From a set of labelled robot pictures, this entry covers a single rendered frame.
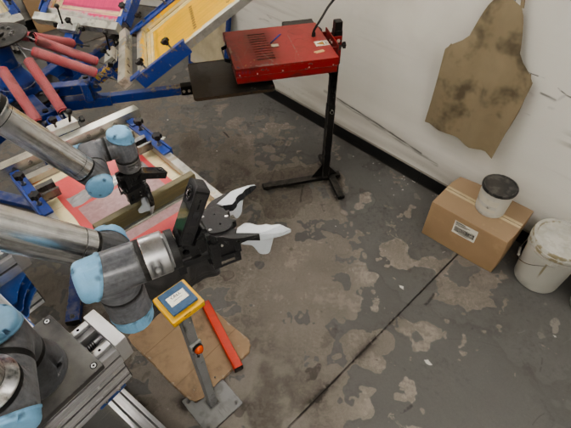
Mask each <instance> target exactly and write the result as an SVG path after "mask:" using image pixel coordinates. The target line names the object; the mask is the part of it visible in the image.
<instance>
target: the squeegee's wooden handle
mask: <svg viewBox="0 0 571 428"><path fill-rule="evenodd" d="M191 177H192V178H195V174H194V173H193V172H192V171H189V172H186V173H185V174H184V175H182V176H180V177H177V178H175V179H174V180H172V181H171V182H169V183H167V184H165V185H163V186H161V187H160V188H158V189H156V190H154V191H152V192H151V193H152V195H153V198H154V202H155V208H154V211H155V210H156V209H158V208H160V207H162V206H164V205H165V204H167V203H168V202H170V201H172V200H174V199H176V198H178V197H179V196H180V195H182V194H184V192H185V189H186V187H187V184H188V181H189V179H190V178H191ZM141 205H142V203H141V201H139V202H137V203H134V204H132V205H131V204H129V205H127V206H124V207H122V208H121V209H120V210H118V211H115V212H113V213H111V214H110V215H109V216H107V217H104V218H103V219H101V220H99V221H97V222H95V223H94V224H93V229H95V228H97V227H98V226H101V225H110V224H115V225H117V226H119V227H121V228H125V227H127V226H128V225H130V224H132V223H134V222H136V221H138V220H139V219H140V218H142V217H145V216H146V215H148V214H150V211H146V212H143V213H139V211H138V209H139V207H140V206H141Z"/></svg>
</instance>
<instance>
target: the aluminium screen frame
mask: <svg viewBox="0 0 571 428"><path fill-rule="evenodd" d="M129 129H130V130H131V132H132V135H133V137H136V138H137V137H139V135H138V134H137V133H136V132H135V131H133V130H132V129H131V128H130V127H129ZM152 151H153V152H154V153H155V154H157V155H158V156H159V157H160V158H161V159H163V160H164V161H165V162H166V163H167V164H168V165H169V166H170V167H172V168H173V169H174V170H175V171H176V172H178V173H179V174H180V175H181V176H182V175H184V174H185V173H186V172H189V171H192V172H193V173H194V174H195V178H197V179H202V180H204V179H203V178H202V177H200V176H199V175H198V174H197V173H195V172H194V171H193V170H191V169H190V168H189V167H188V166H186V165H185V164H184V163H183V162H182V161H181V160H180V159H178V158H177V157H176V156H175V155H173V154H172V153H171V152H170V153H168V154H166V155H162V154H161V153H160V152H159V151H157V150H156V149H155V148H154V147H153V149H152ZM58 172H60V171H59V170H58V169H56V168H54V167H52V166H50V165H46V166H44V167H41V168H39V169H37V170H35V171H34V172H30V173H28V174H26V175H25V177H26V178H27V179H28V180H29V181H30V183H31V184H32V185H33V184H35V183H38V182H40V181H42V180H43V179H46V178H48V177H51V176H53V175H54V174H56V173H58ZM204 182H205V183H206V186H207V187H208V188H209V190H210V192H211V193H210V195H209V198H208V199H210V200H214V199H216V198H217V197H219V196H221V195H222V194H221V193H220V192H218V191H217V190H216V189H215V188H214V187H213V186H212V185H211V184H209V183H208V182H207V181H205V180H204ZM46 217H51V218H54V219H58V220H59V218H58V217H57V216H56V214H55V213H54V212H53V213H51V214H49V215H47V216H46Z"/></svg>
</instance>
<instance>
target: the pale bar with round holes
mask: <svg viewBox="0 0 571 428"><path fill-rule="evenodd" d="M135 117H141V115H140V112H139V108H138V107H136V106H135V105H131V106H129V107H127V108H126V109H123V110H120V111H117V112H116V113H114V114H111V115H108V116H106V117H104V118H102V119H100V120H97V121H95V122H92V123H90V124H88V125H86V126H84V127H81V128H78V129H76V130H75V131H72V132H69V133H67V134H65V135H63V136H61V137H60V138H62V139H63V140H65V141H66V142H67V143H68V144H70V145H72V146H73V145H77V144H79V143H85V142H87V141H89V140H91V139H94V138H96V137H98V136H101V135H103V134H105V133H106V131H107V130H108V129H109V128H111V127H113V126H115V125H125V124H127V123H126V121H127V120H129V119H131V118H133V119H135ZM41 162H43V160H40V159H39V158H37V157H36V156H34V155H32V154H30V153H29V152H27V151H26V152H24V153H21V154H19V155H16V156H14V157H12V158H10V159H7V160H5V161H2V162H0V181H2V180H4V179H5V178H7V177H11V176H10V175H9V174H10V173H11V172H14V171H16V170H19V171H24V170H25V169H28V168H30V167H32V166H34V165H37V164H39V163H41Z"/></svg>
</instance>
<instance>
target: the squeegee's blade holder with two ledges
mask: <svg viewBox="0 0 571 428"><path fill-rule="evenodd" d="M183 197H184V194H182V195H180V196H179V197H178V198H176V199H174V200H172V201H170V202H168V203H167V204H165V205H164V206H162V207H160V208H158V209H156V210H155V211H154V212H153V214H148V215H146V216H145V217H142V218H140V219H139V220H138V221H136V222H134V223H132V224H130V225H128V226H127V227H125V228H124V231H125V232H127V231H128V230H130V229H132V228H134V227H136V226H138V225H139V224H140V223H142V222H144V221H146V220H148V219H150V218H151V217H153V216H155V215H156V214H158V213H160V212H161V211H164V210H166V209H167V208H168V207H170V206H172V205H174V204H176V203H177V202H179V201H180V200H182V199H183Z"/></svg>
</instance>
